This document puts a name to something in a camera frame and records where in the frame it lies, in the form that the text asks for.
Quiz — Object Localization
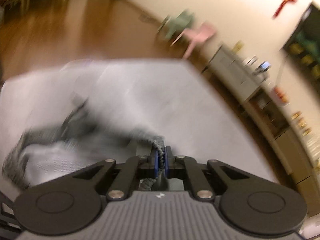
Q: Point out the grey sweatpants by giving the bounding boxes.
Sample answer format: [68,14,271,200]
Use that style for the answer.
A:
[2,101,165,190]

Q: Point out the long grey tv cabinet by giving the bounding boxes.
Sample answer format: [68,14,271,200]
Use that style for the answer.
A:
[205,44,319,184]

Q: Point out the gold ornament set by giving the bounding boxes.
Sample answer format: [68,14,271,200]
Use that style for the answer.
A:
[291,111,312,137]

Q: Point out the red plate of fruit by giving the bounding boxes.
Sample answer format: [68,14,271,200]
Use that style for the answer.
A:
[272,86,289,105]

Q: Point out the spare handheld gripper device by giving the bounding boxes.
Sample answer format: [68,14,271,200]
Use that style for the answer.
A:
[253,61,271,79]

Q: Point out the pink plastic child chair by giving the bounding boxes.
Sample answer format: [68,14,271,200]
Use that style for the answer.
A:
[170,22,216,59]

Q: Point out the green plastic child chair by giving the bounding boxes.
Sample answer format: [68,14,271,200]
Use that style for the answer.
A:
[157,10,195,41]

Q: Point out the wall mounted television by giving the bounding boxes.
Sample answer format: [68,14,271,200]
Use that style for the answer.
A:
[282,3,319,93]

